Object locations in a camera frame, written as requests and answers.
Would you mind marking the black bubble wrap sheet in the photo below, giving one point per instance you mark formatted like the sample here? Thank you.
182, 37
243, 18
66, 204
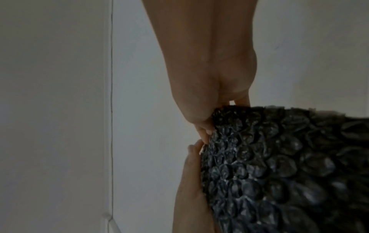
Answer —
288, 173

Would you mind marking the person's right hand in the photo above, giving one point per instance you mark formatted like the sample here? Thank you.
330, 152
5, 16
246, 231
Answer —
207, 91

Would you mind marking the person's left hand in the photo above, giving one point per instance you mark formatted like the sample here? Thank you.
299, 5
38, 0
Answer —
190, 195

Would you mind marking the person's right forearm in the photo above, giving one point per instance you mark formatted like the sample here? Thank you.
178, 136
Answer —
199, 22

